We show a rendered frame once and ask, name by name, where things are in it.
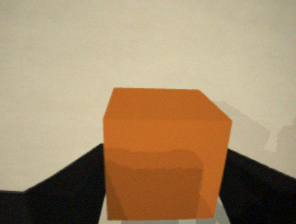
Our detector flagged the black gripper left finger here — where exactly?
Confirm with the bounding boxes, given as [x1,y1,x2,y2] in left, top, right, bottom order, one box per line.
[0,143,106,224]

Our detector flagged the orange block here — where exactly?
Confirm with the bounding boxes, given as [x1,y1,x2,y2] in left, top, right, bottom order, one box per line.
[103,87,232,221]

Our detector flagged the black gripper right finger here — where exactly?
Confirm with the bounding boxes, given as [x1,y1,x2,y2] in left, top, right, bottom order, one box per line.
[218,148,296,224]

